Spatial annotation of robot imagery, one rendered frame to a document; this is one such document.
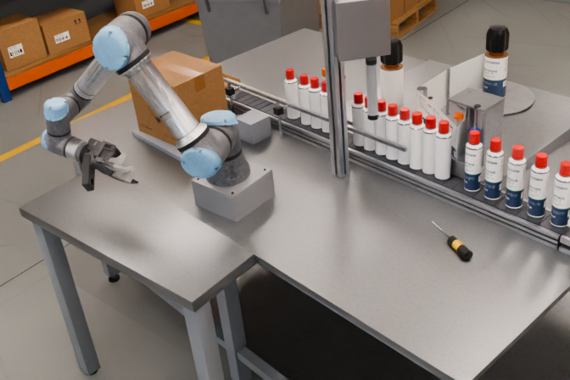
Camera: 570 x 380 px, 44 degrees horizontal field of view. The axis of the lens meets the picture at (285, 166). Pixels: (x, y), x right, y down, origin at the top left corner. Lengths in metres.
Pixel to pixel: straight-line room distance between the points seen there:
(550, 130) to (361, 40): 0.84
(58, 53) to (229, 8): 1.89
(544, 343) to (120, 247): 1.54
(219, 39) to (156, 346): 2.42
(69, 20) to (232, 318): 3.99
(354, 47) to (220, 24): 2.68
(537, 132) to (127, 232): 1.48
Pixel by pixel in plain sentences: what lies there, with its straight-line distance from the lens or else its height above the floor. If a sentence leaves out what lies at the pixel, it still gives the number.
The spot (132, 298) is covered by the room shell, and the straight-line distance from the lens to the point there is 3.46.
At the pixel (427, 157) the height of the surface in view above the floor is 0.95.
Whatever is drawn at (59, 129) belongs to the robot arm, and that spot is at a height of 1.17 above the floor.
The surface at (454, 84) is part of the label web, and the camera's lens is 2.80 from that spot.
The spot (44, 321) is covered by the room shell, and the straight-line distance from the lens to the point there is 3.50.
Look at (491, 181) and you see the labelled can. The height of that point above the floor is 0.95.
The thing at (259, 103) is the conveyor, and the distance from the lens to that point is 3.00.
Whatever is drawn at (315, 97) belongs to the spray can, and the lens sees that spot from 2.67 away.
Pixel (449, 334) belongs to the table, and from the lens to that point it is 1.90.
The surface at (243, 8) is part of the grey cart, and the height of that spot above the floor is 0.73.
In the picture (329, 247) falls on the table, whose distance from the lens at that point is 2.18.
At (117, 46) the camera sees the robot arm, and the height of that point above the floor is 1.47.
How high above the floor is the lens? 2.15
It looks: 30 degrees down
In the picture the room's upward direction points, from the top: 6 degrees counter-clockwise
